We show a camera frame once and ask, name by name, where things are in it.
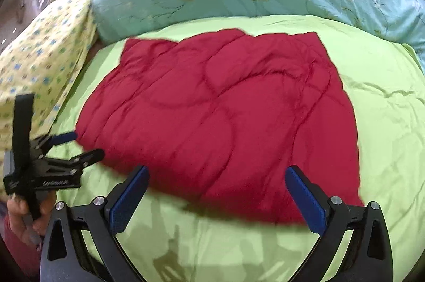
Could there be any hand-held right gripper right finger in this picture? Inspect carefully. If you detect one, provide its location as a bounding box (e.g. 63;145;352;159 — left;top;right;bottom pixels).
285;165;394;282

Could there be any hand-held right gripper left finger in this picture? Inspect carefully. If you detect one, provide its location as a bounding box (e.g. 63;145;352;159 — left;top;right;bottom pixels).
39;165;151;282

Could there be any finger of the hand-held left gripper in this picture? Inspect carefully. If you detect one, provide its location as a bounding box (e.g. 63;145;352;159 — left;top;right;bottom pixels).
45;148;105;177
36;131;79;151

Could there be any red puffer jacket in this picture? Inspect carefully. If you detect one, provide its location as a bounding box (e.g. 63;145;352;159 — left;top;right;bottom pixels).
76;29;366;227

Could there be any person's left forearm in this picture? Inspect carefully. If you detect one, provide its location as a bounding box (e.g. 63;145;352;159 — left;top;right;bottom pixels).
1;215;44;274

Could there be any person's left hand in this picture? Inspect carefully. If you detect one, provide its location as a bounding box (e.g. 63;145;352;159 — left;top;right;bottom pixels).
6;191;56;247

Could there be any yellow dotted pillow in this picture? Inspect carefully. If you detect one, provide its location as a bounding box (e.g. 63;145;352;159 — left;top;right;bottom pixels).
0;0;99;171

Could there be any light green bed sheet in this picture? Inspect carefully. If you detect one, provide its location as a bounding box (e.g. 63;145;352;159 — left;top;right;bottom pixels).
50;14;425;282

